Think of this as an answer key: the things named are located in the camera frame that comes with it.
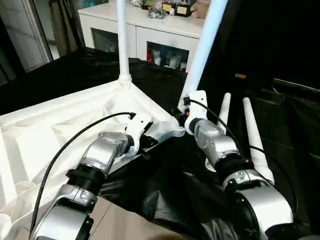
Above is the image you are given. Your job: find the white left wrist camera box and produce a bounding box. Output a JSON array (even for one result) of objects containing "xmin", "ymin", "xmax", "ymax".
[{"xmin": 123, "ymin": 115, "xmax": 155, "ymax": 157}]

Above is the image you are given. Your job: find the white plastic table top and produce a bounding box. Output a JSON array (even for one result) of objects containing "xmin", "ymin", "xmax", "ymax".
[{"xmin": 0, "ymin": 79, "xmax": 187, "ymax": 240}]

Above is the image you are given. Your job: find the clear glass ornament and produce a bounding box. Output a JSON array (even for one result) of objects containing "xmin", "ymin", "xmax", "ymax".
[{"xmin": 147, "ymin": 5, "xmax": 169, "ymax": 20}]

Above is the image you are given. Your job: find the white sideboard with glass doors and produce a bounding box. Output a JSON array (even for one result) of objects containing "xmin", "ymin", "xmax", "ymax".
[{"xmin": 77, "ymin": 0, "xmax": 207, "ymax": 74}]

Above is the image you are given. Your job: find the black work mat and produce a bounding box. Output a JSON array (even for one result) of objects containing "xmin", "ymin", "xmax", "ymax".
[{"xmin": 0, "ymin": 46, "xmax": 320, "ymax": 240}]

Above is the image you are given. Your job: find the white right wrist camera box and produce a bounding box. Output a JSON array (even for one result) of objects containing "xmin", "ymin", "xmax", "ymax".
[{"xmin": 183, "ymin": 90, "xmax": 209, "ymax": 137}]

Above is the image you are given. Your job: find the white plastic table leg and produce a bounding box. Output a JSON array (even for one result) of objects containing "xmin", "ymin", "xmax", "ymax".
[
  {"xmin": 242, "ymin": 97, "xmax": 276, "ymax": 187},
  {"xmin": 204, "ymin": 92, "xmax": 233, "ymax": 174},
  {"xmin": 177, "ymin": 0, "xmax": 229, "ymax": 120},
  {"xmin": 115, "ymin": 0, "xmax": 134, "ymax": 89}
]

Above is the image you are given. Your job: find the brown teddy bear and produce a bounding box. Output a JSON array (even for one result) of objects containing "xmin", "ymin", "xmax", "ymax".
[{"xmin": 191, "ymin": 0, "xmax": 212, "ymax": 20}]

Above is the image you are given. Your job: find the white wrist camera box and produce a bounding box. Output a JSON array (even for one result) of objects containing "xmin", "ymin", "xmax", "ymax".
[
  {"xmin": 183, "ymin": 90, "xmax": 209, "ymax": 137},
  {"xmin": 123, "ymin": 115, "xmax": 155, "ymax": 157}
]

